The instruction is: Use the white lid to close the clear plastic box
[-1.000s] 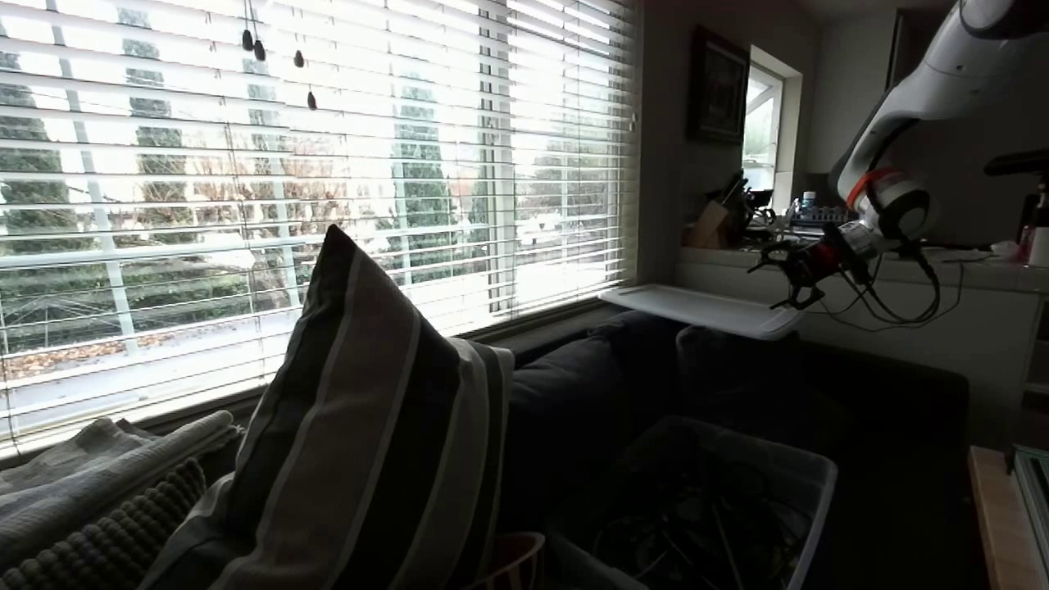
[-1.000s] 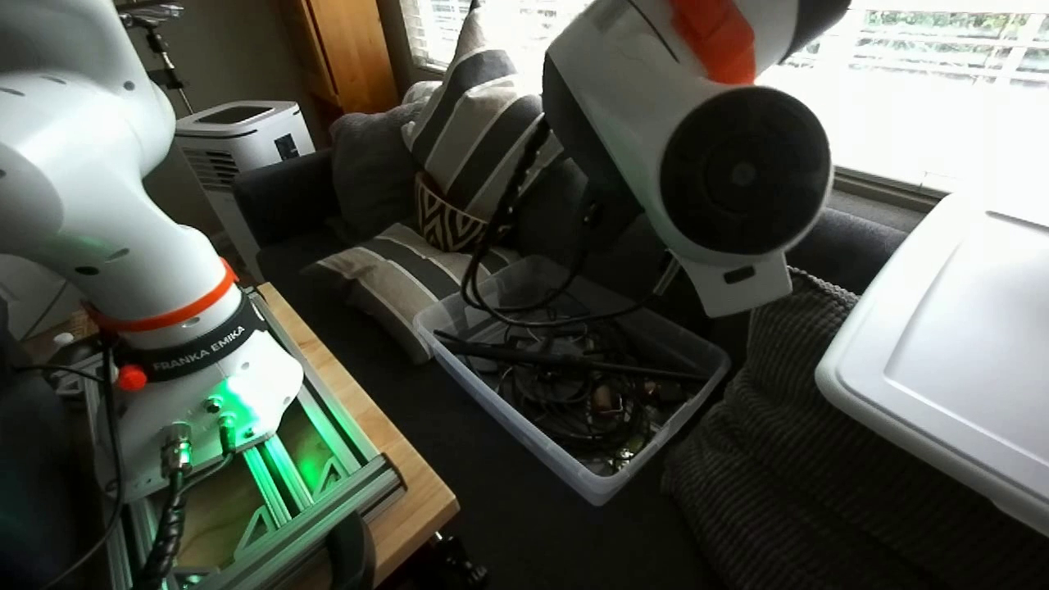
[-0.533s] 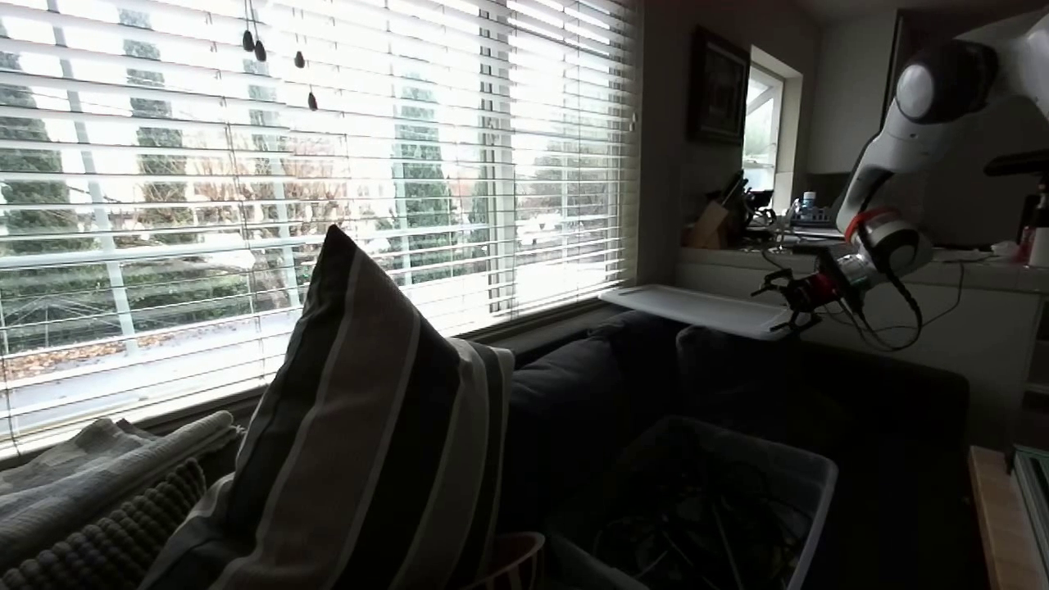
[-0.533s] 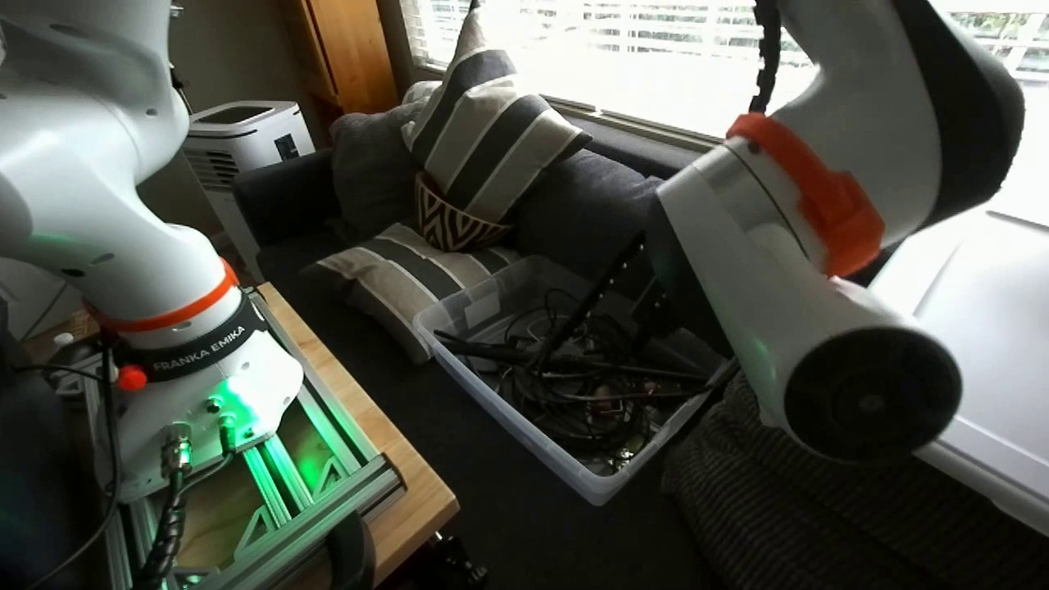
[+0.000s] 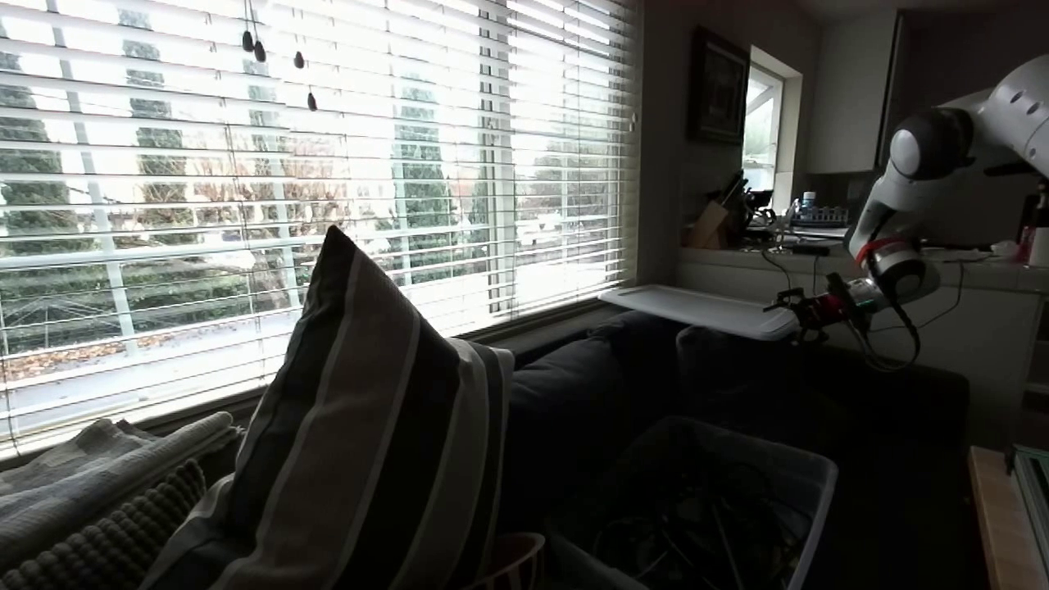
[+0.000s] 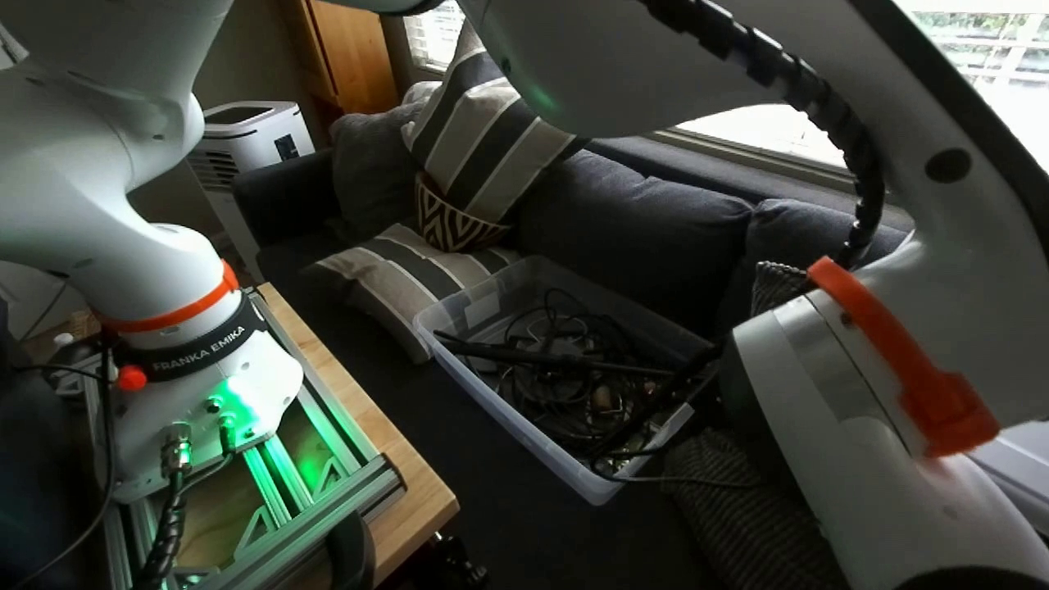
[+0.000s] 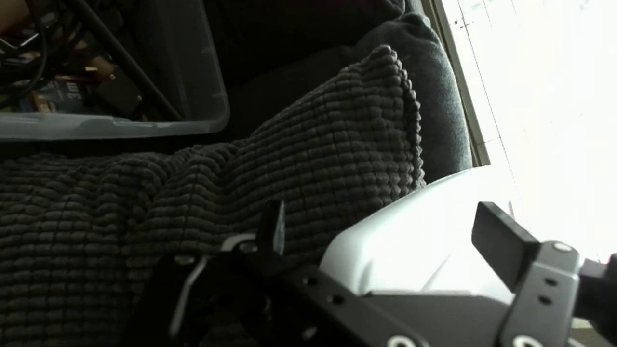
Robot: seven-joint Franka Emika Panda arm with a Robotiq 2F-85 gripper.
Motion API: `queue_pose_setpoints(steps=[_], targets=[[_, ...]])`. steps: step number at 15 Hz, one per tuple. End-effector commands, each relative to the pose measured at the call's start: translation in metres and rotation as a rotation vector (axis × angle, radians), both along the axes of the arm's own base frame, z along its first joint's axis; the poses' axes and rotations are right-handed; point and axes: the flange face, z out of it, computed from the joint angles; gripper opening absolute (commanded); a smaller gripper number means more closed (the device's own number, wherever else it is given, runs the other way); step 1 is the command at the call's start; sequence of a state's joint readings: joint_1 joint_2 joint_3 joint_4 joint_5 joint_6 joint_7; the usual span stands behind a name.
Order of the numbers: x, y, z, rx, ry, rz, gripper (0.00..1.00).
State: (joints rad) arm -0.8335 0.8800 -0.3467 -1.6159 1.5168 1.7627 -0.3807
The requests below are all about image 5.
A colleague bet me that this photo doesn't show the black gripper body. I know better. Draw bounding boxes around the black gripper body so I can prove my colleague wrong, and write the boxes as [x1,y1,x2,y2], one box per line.
[814,270,889,336]

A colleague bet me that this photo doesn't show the white plastic box lid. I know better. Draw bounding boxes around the white plastic box lid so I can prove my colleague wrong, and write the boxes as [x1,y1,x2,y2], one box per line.
[601,283,804,344]

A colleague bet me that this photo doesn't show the clear plastic storage box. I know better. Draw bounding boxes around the clear plastic storage box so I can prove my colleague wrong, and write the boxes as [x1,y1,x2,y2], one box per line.
[540,413,843,590]

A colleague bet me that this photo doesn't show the grey waffle knit cushion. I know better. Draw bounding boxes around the grey waffle knit cushion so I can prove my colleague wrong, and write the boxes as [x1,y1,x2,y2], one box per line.
[668,324,814,438]
[0,460,214,590]

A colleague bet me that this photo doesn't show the wooden knife block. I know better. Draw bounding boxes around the wooden knife block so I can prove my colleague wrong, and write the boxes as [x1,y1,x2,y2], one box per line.
[684,177,772,251]

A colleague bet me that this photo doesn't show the white kitchen counter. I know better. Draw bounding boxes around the white kitchen counter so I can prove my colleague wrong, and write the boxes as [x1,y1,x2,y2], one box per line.
[672,244,1049,453]

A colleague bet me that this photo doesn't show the small kitchen window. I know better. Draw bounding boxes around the small kitchen window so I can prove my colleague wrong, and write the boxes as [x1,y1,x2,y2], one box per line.
[740,44,805,217]

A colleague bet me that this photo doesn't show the dark sofa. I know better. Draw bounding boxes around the dark sofa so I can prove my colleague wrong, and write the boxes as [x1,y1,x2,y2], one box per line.
[0,293,978,590]

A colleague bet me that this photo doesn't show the dark sofa cushion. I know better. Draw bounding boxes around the dark sofa cushion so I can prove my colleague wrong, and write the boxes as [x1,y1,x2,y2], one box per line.
[500,331,640,532]

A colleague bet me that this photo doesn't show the grey white striped pillow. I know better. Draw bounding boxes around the grey white striped pillow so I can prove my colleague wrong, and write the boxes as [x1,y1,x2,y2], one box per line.
[139,223,519,590]

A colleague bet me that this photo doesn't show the grey plain cushion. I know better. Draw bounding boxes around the grey plain cushion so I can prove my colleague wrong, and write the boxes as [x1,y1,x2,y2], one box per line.
[0,409,244,575]

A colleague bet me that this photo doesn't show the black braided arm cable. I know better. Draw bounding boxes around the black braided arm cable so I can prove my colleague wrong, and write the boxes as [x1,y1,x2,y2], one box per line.
[889,276,926,366]

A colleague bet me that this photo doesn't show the white wall cabinet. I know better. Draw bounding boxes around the white wall cabinet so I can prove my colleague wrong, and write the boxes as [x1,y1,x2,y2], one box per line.
[809,9,904,177]

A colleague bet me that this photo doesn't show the dark framed wall picture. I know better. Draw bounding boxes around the dark framed wall picture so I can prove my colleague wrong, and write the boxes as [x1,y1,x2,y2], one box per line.
[684,25,754,152]

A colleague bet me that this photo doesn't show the tangled black cable bundle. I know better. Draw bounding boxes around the tangled black cable bundle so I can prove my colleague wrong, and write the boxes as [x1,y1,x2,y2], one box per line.
[603,487,794,590]

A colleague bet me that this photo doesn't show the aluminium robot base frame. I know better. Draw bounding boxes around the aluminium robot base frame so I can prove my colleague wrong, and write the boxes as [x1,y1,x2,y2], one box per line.
[1013,444,1049,550]

